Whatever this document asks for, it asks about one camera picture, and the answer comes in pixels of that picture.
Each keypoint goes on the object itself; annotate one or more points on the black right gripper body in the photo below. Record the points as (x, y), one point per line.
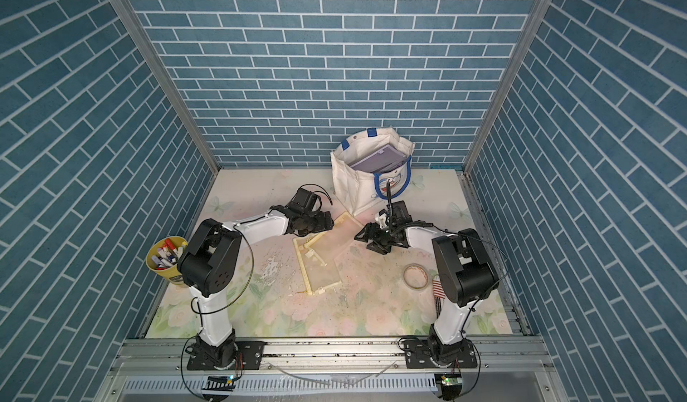
(383, 238)

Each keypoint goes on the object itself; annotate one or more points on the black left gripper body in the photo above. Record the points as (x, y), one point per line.
(314, 223)

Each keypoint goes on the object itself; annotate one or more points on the white canvas Doraemon tote bag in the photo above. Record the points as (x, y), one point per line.
(357, 190)

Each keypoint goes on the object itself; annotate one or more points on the yellow cup of markers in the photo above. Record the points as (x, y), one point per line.
(164, 256)

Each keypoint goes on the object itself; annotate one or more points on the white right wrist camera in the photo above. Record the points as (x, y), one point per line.
(382, 220)

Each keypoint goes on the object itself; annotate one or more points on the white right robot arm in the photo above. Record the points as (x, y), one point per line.
(466, 275)

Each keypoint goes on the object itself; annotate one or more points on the aluminium front rail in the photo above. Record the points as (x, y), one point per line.
(505, 353)

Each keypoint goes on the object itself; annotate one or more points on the pale yellow pouch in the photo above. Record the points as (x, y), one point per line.
(319, 274)

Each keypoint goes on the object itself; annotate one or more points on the clear tape roll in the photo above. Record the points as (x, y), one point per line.
(416, 277)

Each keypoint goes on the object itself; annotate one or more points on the aluminium corner frame post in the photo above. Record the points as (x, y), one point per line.
(529, 30)

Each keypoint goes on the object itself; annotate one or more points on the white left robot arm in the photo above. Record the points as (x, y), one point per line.
(208, 264)

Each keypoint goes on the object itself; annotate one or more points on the left aluminium corner post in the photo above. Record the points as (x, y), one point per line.
(136, 30)

